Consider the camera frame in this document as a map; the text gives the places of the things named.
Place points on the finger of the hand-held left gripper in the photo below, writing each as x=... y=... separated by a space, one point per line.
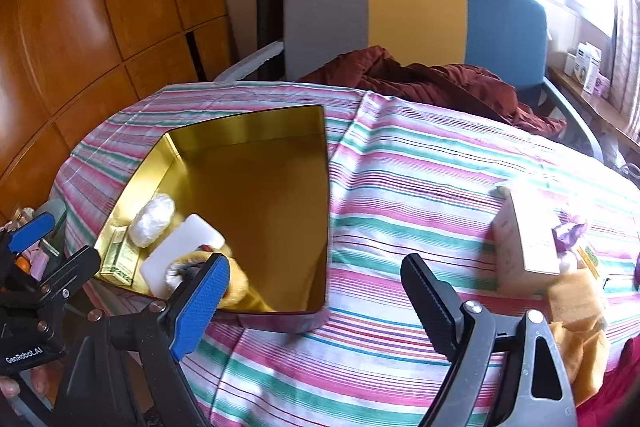
x=30 y=232
x=75 y=267

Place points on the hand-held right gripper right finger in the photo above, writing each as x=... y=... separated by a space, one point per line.
x=432 y=302

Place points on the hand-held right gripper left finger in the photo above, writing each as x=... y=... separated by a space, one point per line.
x=200 y=302

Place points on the yellow plush toy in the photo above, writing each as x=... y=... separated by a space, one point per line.
x=237 y=289

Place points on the gold tin box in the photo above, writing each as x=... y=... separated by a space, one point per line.
x=260 y=207

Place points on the beige carton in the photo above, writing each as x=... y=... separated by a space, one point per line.
x=525 y=237

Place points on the yellow sponge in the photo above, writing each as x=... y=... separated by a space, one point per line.
x=575 y=302
x=592 y=357

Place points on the purple candy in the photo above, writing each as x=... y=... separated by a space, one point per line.
x=570 y=232

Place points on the yellow and green packet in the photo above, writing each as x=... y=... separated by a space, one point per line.
x=590 y=257

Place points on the person's left hand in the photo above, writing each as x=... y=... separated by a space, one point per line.
x=12 y=388

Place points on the green and gold packet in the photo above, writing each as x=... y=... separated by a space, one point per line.
x=120 y=257

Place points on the white flat block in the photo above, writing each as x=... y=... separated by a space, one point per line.
x=185 y=242

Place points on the striped cloth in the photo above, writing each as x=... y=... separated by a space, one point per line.
x=400 y=187

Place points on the red cloth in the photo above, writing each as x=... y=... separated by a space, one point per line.
x=620 y=392

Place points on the maroon jacket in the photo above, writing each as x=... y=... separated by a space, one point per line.
x=450 y=87

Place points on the wooden wardrobe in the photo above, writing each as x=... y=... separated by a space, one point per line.
x=100 y=7

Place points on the wooden desk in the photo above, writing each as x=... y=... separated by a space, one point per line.
x=590 y=107

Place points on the purple box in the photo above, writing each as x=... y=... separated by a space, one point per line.
x=597 y=85

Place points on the white box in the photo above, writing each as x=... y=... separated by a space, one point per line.
x=582 y=57

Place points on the grey yellow blue chair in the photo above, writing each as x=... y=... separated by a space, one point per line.
x=415 y=12

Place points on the pink patterned curtain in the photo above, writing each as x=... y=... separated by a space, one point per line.
x=627 y=57

